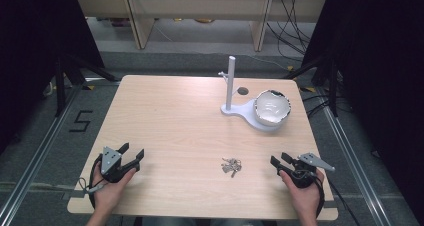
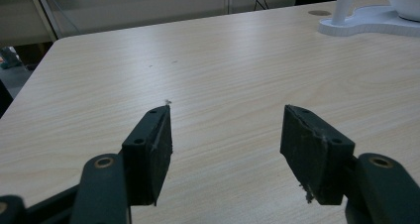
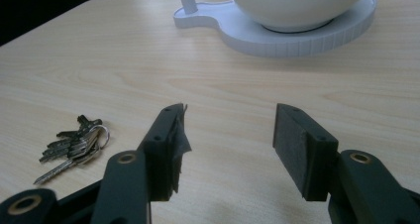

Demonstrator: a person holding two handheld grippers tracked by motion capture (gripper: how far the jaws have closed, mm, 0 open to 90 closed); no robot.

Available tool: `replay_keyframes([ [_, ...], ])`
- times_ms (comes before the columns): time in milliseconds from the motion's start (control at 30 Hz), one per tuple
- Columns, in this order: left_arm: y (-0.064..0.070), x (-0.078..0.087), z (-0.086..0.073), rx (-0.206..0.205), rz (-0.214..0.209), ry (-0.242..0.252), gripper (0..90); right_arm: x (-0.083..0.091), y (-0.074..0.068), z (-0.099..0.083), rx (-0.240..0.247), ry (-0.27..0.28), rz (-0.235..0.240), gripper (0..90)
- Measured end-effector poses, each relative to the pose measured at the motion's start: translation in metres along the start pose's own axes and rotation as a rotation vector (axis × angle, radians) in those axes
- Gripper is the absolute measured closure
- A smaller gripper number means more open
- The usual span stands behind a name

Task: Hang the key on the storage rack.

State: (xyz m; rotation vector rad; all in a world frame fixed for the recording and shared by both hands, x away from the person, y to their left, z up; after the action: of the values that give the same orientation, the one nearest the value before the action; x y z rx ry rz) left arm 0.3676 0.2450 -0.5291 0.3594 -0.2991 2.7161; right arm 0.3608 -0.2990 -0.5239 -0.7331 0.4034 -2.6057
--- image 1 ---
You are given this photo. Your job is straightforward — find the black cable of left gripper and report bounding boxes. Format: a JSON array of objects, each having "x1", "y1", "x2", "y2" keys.
[{"x1": 88, "y1": 153, "x2": 104, "y2": 210}]

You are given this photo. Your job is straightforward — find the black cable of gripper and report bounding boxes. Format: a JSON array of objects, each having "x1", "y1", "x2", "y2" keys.
[
  {"x1": 312, "y1": 172, "x2": 362, "y2": 226},
  {"x1": 88, "y1": 153, "x2": 104, "y2": 210}
]

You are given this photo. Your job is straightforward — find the bunch of silver keys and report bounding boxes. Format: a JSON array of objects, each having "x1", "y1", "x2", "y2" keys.
[{"x1": 220, "y1": 157, "x2": 243, "y2": 179}]

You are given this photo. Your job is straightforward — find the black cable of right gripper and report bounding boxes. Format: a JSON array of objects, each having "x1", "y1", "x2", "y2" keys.
[{"x1": 312, "y1": 172, "x2": 362, "y2": 226}]

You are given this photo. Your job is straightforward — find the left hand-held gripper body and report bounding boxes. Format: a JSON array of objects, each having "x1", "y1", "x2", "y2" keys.
[{"x1": 99, "y1": 146, "x2": 136, "y2": 184}]

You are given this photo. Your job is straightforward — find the bundle of black cables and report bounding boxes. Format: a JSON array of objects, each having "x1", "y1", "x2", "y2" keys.
[{"x1": 265, "y1": 0, "x2": 318, "y2": 62}]

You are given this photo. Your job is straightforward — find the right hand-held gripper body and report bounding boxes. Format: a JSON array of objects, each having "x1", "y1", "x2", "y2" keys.
[{"x1": 285, "y1": 152, "x2": 336, "y2": 189}]

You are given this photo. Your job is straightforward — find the light wooden desk frame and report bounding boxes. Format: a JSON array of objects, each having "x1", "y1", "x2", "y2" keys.
[{"x1": 73, "y1": 0, "x2": 328, "y2": 53}]

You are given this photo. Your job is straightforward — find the grey plug with cable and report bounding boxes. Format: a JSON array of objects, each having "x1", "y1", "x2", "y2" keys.
[{"x1": 77, "y1": 177, "x2": 108, "y2": 196}]

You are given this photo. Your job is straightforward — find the dark curtain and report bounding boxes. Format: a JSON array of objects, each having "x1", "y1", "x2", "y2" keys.
[
  {"x1": 301, "y1": 0, "x2": 424, "y2": 217},
  {"x1": 0, "y1": 0, "x2": 105, "y2": 155}
]

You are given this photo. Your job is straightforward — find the person's left hand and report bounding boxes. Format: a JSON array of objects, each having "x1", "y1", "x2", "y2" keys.
[{"x1": 92, "y1": 164, "x2": 138, "y2": 214}]

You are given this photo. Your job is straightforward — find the white stand with pole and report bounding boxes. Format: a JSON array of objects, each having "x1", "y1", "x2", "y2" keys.
[{"x1": 217, "y1": 55, "x2": 283, "y2": 133}]

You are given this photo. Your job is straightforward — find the aluminium floor rail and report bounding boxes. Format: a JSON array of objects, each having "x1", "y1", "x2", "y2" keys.
[
  {"x1": 321, "y1": 99, "x2": 393, "y2": 226},
  {"x1": 0, "y1": 77, "x2": 101, "y2": 226}
]

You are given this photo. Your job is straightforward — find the crumpled foil bowl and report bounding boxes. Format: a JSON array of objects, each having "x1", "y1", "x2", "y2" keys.
[{"x1": 254, "y1": 89, "x2": 292, "y2": 127}]

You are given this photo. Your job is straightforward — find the black metal stand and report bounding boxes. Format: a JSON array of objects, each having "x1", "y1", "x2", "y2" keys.
[
  {"x1": 282, "y1": 54, "x2": 340, "y2": 118},
  {"x1": 54, "y1": 51, "x2": 121, "y2": 118}
]

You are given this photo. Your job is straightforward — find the person's right hand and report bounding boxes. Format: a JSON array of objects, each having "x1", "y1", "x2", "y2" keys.
[{"x1": 279, "y1": 170, "x2": 325, "y2": 218}]

